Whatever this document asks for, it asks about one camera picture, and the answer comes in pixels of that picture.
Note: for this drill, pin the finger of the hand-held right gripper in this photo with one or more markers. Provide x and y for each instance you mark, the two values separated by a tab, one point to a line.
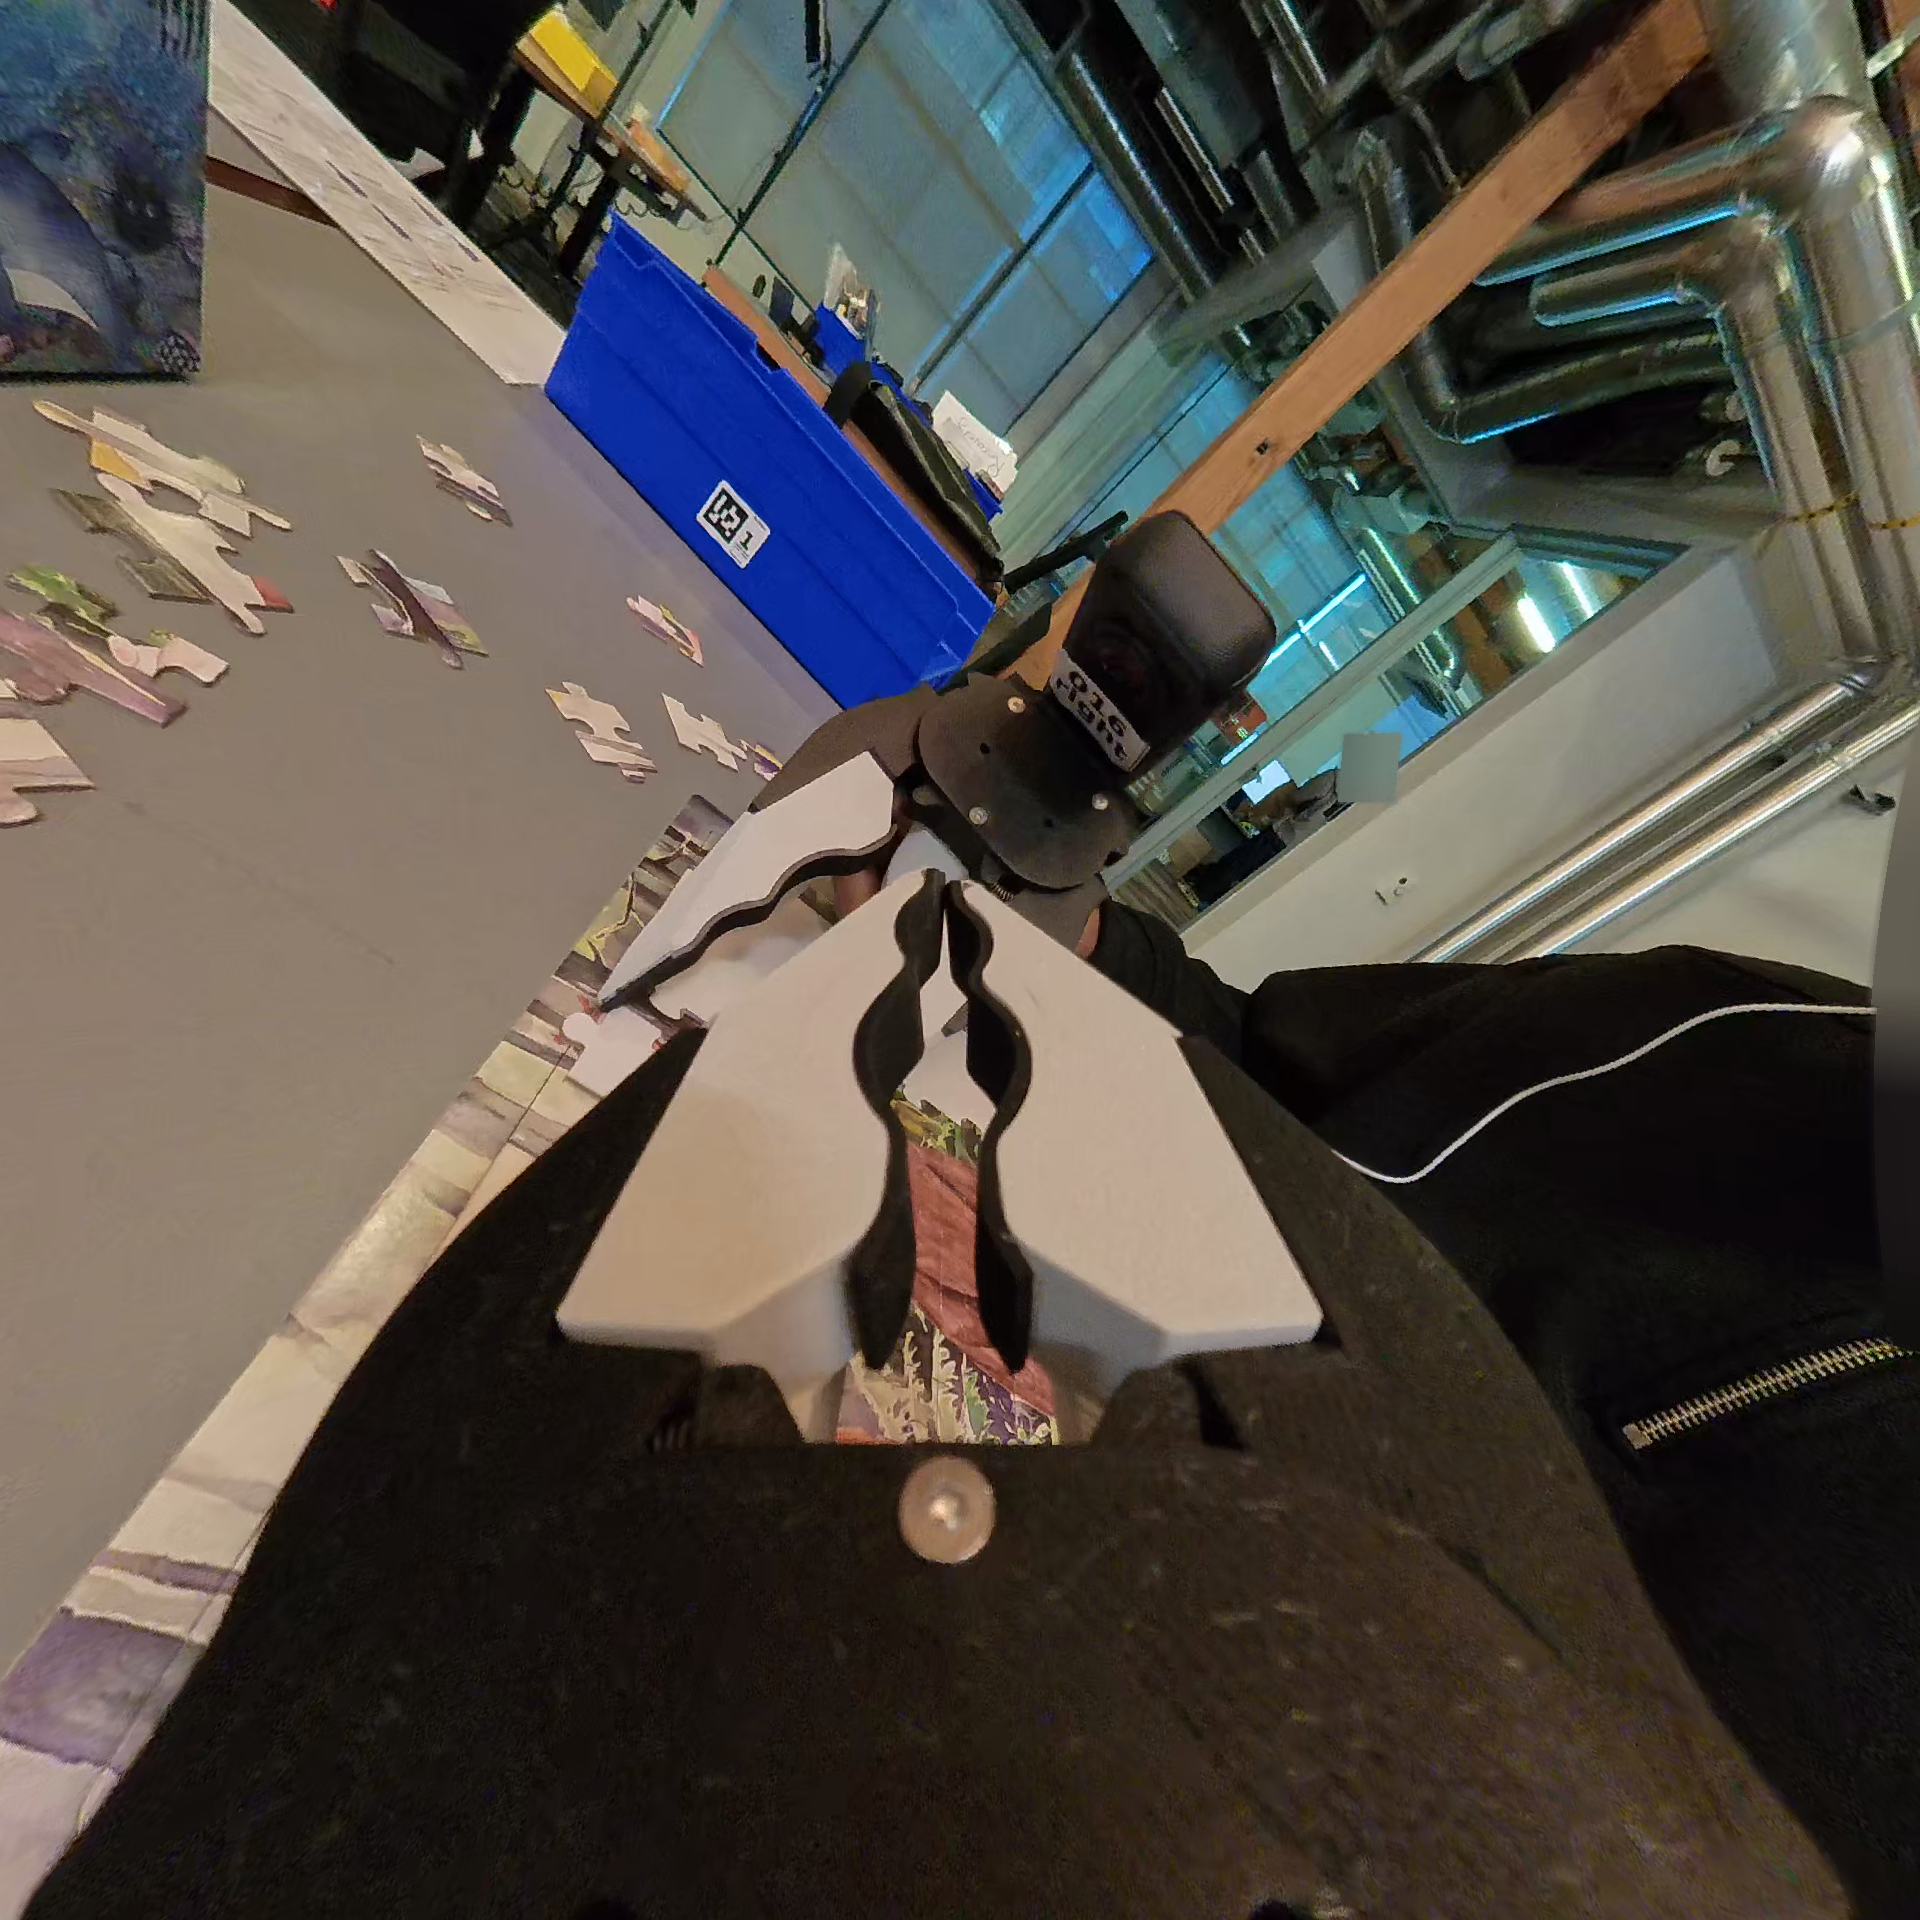
744	963
781	839

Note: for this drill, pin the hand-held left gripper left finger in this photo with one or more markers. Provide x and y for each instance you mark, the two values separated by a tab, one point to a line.
721	1201

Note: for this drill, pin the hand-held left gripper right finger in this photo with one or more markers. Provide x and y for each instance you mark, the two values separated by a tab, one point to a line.
1156	1201

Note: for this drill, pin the white striped puzzle piece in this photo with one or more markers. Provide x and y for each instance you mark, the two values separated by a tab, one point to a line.
599	731

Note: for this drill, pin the jigsaw puzzle board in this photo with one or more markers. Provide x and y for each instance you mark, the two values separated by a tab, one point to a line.
464	1201

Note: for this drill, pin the person's right forearm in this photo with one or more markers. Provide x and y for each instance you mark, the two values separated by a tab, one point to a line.
1500	1049

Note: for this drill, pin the blue plastic bin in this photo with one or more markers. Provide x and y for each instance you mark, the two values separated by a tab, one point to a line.
675	390

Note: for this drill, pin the wooden beam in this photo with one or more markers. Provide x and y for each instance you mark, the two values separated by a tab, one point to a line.
1425	278

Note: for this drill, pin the scattered loose puzzle pieces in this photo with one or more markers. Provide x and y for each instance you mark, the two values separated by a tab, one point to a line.
182	546

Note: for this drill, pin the white paper sheet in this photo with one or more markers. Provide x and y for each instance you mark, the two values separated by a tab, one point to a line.
389	225

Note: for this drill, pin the illustrated puzzle box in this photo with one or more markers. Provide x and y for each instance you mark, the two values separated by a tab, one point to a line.
91	182

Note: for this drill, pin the silver ventilation ducts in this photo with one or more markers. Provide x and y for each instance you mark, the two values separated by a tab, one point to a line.
1799	194

